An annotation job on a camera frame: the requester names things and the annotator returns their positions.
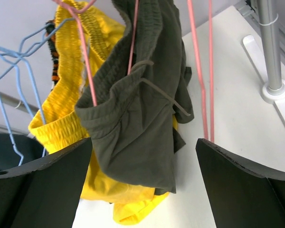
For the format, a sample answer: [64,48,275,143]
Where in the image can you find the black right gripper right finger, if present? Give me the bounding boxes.
[196,138,285,228]

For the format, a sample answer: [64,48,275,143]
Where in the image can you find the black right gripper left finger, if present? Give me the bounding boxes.
[0,139,92,228]

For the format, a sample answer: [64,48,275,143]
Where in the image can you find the dark navy shorts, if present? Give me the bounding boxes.
[0,133,44,171]

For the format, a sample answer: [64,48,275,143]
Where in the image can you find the blue wire hanger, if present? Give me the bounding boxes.
[0,24,48,80]
[0,18,72,166]
[0,83,24,167]

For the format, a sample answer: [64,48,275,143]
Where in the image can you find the olive green shorts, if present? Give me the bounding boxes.
[75,0,194,195]

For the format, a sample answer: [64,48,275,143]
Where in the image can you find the pink wire hanger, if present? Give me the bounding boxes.
[52,0,140,106]
[186,0,216,143]

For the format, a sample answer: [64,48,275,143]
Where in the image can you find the yellow shorts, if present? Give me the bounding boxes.
[28,6,167,225]

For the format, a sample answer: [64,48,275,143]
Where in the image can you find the camouflage patterned shorts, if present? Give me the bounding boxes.
[46,20,60,90]

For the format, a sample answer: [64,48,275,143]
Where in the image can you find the white steel clothes rack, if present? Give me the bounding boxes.
[0,0,285,141]

